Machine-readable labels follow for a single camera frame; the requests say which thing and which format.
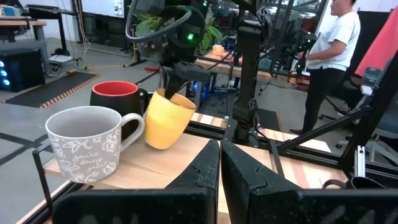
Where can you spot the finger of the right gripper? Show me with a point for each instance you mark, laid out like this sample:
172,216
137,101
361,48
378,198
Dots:
172,88

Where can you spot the green leafy plant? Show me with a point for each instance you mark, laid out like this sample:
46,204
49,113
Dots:
211,34

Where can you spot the black floor mat orange edge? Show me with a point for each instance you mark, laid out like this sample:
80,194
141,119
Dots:
49,90

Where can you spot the red fabric panel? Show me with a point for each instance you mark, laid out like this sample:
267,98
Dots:
379,46

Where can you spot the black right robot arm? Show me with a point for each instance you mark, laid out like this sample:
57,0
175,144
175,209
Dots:
248,77

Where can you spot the wooden workshop table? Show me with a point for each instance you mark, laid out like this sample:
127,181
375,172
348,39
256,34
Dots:
224,67

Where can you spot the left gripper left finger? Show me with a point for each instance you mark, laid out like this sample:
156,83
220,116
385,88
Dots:
186,205

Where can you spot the matte black mug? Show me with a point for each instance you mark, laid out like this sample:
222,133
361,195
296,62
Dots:
363,183

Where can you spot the black mug red inside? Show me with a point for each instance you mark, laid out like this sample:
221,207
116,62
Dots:
124,101

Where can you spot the wooden shelf black metal frame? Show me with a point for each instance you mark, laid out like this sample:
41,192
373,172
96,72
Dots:
149,168

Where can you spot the wooden desk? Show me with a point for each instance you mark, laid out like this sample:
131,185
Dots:
21,23

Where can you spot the yellow mug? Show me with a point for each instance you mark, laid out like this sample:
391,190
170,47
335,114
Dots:
164,124

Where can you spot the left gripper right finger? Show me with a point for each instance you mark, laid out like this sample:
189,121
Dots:
264,205

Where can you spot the grey floral mug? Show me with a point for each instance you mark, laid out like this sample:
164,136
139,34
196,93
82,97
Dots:
87,146

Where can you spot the person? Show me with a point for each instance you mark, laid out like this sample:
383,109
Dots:
335,40

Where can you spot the small orange cup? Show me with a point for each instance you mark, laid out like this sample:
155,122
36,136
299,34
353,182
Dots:
218,50

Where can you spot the black computer blue lights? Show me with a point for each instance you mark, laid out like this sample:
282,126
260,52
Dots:
21,71

